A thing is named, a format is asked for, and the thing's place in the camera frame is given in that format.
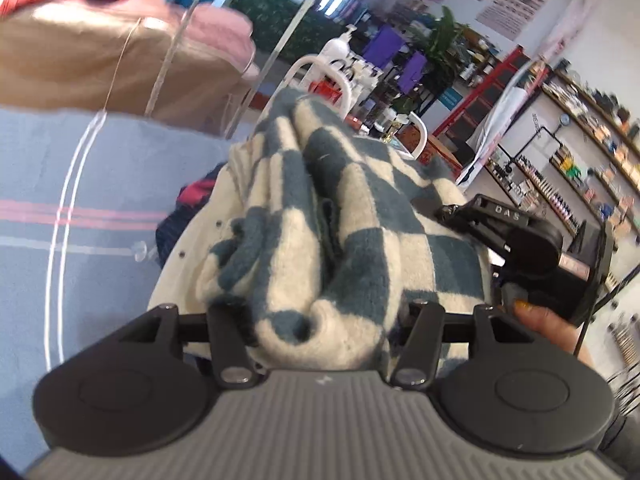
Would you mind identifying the black cable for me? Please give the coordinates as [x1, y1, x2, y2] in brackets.
[572, 266, 640, 361]

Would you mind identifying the red garment in pile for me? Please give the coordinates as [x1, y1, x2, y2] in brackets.
[176, 178, 216, 207]

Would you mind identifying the person's right hand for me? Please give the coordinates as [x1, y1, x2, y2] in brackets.
[513, 300, 579, 353]

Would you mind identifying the cream dotted garment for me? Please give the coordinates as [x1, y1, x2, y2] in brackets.
[148, 141, 252, 313]

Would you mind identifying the tan covered massage bed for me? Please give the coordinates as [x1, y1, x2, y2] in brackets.
[1, 0, 259, 136]

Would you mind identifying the pink pillow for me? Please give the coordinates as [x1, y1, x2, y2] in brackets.
[172, 4, 256, 76]

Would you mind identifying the white lamp pole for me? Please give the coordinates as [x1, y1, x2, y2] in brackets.
[224, 0, 316, 140]

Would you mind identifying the white pump bottle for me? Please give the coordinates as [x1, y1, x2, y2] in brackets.
[319, 25, 357, 70]

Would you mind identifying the white metal cart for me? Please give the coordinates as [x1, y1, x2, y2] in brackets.
[257, 54, 428, 160]

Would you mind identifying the blue cream checkered sweater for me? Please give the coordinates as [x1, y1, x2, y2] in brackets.
[195, 88, 490, 370]

